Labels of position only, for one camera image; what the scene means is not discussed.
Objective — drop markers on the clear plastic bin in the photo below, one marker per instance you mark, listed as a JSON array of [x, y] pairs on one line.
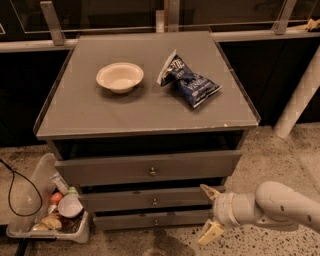
[[33, 204]]

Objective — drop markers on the blue chip bag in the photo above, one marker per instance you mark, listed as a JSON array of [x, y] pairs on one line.
[[194, 87]]

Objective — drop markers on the grey top drawer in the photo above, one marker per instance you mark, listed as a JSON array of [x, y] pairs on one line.
[[148, 168]]

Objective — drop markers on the red apple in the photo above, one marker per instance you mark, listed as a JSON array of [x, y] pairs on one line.
[[56, 198]]

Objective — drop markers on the grey drawer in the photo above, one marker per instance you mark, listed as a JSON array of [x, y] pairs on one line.
[[152, 220], [148, 168], [143, 199]]

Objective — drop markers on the grey bottom drawer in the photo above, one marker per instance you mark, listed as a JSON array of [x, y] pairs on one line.
[[152, 220]]

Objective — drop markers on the white tube in bin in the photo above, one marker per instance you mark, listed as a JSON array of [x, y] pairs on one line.
[[60, 183]]

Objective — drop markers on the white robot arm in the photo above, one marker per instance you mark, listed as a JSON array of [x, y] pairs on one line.
[[272, 206]]

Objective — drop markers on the grey drawer cabinet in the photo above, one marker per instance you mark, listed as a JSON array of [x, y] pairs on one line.
[[81, 119]]

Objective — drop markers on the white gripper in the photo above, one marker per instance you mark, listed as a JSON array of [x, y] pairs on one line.
[[221, 209]]

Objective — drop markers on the yellow crumpled wrapper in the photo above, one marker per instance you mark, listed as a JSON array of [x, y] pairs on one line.
[[50, 222]]

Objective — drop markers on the white bowl in bin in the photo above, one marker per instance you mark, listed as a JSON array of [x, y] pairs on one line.
[[70, 206]]

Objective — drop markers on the white paper bowl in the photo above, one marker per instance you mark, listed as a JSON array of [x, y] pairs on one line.
[[120, 77]]

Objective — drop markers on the white pillar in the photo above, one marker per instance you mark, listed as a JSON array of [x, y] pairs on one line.
[[300, 98]]

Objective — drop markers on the metal railing frame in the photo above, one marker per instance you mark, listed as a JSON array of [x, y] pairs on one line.
[[35, 25]]

